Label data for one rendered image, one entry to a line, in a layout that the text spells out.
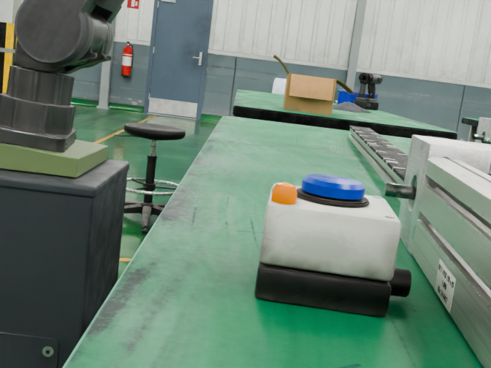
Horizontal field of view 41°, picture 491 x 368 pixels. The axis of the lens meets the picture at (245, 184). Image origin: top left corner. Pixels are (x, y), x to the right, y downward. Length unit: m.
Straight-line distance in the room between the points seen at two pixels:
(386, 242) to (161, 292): 0.13
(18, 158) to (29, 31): 0.14
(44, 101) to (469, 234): 0.51
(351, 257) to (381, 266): 0.02
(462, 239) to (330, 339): 0.11
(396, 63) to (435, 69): 0.68
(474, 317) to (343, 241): 0.08
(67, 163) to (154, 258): 0.29
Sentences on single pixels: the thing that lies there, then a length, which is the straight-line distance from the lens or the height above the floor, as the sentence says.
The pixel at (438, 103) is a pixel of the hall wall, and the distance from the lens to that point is 12.01.
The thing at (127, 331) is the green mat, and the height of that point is 0.78.
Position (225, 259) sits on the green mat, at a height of 0.78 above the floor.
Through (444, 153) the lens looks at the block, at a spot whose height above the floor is 0.87.
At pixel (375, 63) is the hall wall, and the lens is 11.75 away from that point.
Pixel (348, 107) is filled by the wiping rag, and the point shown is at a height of 0.80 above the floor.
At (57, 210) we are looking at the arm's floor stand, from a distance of 0.71.
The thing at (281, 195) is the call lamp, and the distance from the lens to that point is 0.38.
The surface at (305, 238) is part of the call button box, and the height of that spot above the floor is 0.82.
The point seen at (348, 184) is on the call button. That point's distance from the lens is 0.41.
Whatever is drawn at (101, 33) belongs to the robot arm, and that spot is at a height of 0.94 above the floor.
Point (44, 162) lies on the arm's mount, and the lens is 0.73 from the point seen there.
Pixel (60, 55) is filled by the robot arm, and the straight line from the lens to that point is 0.74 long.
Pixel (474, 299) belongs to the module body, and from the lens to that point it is 0.38.
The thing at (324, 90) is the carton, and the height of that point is 0.88.
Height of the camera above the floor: 0.91
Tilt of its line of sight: 10 degrees down
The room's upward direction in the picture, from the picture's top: 7 degrees clockwise
